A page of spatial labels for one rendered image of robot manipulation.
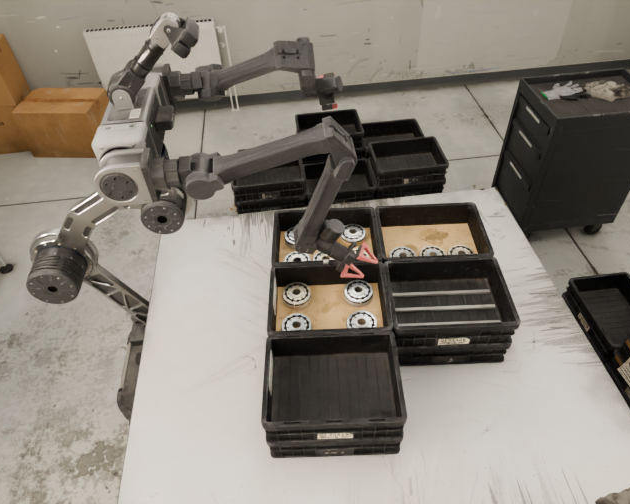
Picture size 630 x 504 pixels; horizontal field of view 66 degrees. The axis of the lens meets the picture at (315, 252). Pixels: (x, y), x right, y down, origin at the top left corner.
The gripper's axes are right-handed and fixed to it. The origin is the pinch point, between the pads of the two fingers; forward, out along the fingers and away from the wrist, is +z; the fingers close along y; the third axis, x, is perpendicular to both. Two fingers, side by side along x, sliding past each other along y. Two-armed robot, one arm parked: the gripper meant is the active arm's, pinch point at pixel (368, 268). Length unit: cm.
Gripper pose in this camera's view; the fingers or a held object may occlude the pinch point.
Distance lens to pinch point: 163.5
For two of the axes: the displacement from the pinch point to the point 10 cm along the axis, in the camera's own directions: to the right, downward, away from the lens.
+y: -4.0, 5.2, 7.5
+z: 8.7, 4.7, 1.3
